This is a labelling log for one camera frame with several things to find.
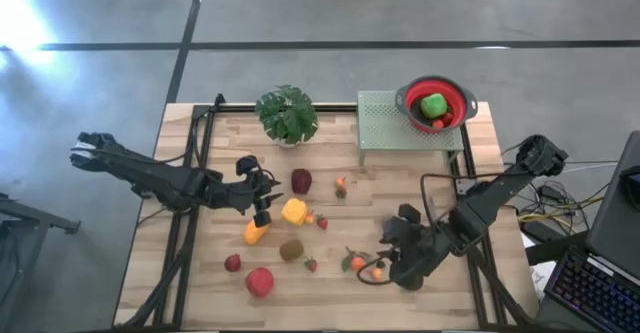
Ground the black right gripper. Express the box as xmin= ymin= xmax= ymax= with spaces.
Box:
xmin=377 ymin=220 xmax=454 ymax=290

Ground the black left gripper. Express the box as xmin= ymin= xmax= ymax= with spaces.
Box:
xmin=218 ymin=170 xmax=285 ymax=229

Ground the yellow bell pepper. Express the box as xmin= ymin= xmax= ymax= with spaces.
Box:
xmin=280 ymin=197 xmax=308 ymax=226

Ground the orange carrot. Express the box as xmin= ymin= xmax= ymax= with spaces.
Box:
xmin=243 ymin=220 xmax=272 ymax=247

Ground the tangerine with green leaves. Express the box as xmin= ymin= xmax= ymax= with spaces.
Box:
xmin=341 ymin=245 xmax=372 ymax=274

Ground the dark red apple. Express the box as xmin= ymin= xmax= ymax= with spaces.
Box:
xmin=290 ymin=168 xmax=313 ymax=195

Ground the green apple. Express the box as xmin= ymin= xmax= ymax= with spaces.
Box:
xmin=419 ymin=92 xmax=449 ymax=120

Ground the red and grey colander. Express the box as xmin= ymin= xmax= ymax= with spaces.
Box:
xmin=394 ymin=75 xmax=479 ymax=135

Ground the large red fruit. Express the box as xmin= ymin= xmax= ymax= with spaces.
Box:
xmin=244 ymin=266 xmax=275 ymax=299

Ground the potted green plant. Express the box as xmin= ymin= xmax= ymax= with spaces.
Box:
xmin=254 ymin=84 xmax=320 ymax=149

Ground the green perforated metal shelf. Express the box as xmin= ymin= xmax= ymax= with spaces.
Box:
xmin=356 ymin=90 xmax=465 ymax=167

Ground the black power brick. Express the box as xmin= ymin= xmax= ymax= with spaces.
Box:
xmin=520 ymin=220 xmax=556 ymax=244

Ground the white paper sheet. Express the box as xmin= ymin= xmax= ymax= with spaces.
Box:
xmin=519 ymin=232 xmax=557 ymax=302

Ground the black side desk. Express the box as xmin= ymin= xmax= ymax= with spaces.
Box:
xmin=524 ymin=230 xmax=601 ymax=267

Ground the laptop with backlit keyboard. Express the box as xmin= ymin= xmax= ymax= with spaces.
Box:
xmin=534 ymin=130 xmax=640 ymax=333

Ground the dark grey metal bench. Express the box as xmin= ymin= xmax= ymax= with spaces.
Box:
xmin=0 ymin=192 xmax=81 ymax=333

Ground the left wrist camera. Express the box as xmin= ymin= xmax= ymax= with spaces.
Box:
xmin=234 ymin=154 xmax=262 ymax=177

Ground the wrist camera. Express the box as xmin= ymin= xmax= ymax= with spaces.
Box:
xmin=234 ymin=154 xmax=262 ymax=177
xmin=398 ymin=202 xmax=423 ymax=224

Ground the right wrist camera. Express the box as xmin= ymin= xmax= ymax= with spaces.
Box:
xmin=398 ymin=202 xmax=423 ymax=224

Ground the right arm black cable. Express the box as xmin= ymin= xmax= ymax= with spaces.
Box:
xmin=355 ymin=171 xmax=506 ymax=287

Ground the black aluminium table frame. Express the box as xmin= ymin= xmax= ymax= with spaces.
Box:
xmin=113 ymin=92 xmax=539 ymax=333

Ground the black floor cable bundle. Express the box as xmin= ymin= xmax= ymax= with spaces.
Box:
xmin=502 ymin=160 xmax=621 ymax=224

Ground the yellow cable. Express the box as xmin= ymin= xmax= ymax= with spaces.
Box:
xmin=517 ymin=195 xmax=607 ymax=224

